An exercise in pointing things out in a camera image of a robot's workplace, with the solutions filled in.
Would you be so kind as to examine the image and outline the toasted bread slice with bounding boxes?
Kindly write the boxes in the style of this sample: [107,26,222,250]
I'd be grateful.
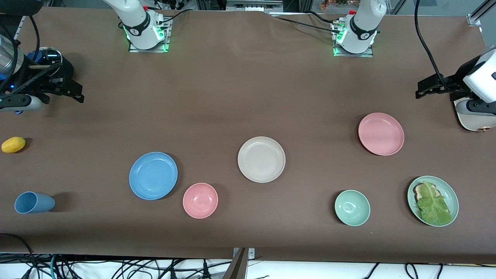
[413,183,438,202]

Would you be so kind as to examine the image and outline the green plastic bowl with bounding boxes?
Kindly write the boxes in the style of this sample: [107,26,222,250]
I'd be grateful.
[334,189,371,226]

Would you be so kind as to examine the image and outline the colourful background objects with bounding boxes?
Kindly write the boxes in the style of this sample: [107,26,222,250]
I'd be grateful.
[320,0,351,11]

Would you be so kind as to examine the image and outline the brown table cover sheet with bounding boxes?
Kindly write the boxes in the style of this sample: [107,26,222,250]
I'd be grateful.
[0,7,496,265]

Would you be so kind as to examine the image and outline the blue plastic cup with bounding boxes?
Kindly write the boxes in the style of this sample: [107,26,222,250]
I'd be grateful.
[14,191,56,214]

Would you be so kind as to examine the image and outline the dark pot with blue handle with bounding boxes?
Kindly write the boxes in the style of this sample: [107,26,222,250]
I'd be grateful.
[15,54,75,115]

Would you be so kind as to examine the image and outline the pink plastic bowl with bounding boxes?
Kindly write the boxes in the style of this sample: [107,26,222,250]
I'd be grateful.
[183,183,219,219]

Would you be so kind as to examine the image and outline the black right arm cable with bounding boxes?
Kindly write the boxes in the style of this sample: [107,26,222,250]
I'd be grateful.
[0,15,41,93]

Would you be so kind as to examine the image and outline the green lettuce leaf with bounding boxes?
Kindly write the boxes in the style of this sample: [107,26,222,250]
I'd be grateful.
[416,181,453,226]

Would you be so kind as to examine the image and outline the green plastic plate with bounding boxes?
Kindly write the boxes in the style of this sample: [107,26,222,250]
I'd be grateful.
[407,176,459,227]

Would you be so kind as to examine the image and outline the yellow lemon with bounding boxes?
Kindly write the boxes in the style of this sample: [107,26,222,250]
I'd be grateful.
[1,136,26,153]

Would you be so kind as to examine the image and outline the blue plastic plate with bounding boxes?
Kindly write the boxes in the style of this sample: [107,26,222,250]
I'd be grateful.
[129,152,178,200]

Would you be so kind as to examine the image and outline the pink plastic plate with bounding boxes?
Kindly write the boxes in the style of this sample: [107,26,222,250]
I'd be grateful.
[358,113,405,156]

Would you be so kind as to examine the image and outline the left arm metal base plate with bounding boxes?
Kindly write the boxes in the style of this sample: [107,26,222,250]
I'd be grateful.
[332,21,374,58]

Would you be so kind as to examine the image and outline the beige toaster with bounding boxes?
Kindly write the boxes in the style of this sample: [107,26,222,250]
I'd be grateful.
[454,97,496,132]

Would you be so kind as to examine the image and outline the aluminium table edge rail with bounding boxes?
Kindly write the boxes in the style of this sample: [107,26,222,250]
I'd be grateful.
[14,15,28,41]

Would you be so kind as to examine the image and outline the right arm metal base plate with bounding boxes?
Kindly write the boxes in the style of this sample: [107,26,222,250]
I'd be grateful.
[129,17,171,53]

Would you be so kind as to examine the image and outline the black base cable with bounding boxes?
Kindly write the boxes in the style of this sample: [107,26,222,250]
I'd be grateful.
[157,9,194,26]

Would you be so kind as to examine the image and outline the glass pot lid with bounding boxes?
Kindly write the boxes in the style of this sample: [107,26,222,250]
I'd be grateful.
[28,47,62,68]

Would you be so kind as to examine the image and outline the aluminium profile bar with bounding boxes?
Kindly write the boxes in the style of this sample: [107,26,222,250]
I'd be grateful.
[467,0,496,27]

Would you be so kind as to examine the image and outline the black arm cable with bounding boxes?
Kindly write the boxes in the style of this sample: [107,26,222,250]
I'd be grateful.
[414,0,446,84]
[0,15,41,93]

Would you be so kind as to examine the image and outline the aluminium frame piece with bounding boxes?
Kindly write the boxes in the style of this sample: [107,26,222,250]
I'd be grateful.
[226,0,284,13]

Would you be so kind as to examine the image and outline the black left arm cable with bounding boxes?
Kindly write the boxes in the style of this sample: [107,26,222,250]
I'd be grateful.
[414,0,446,84]

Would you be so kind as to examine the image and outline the black cable on table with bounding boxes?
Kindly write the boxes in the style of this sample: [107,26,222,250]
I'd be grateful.
[269,11,341,34]

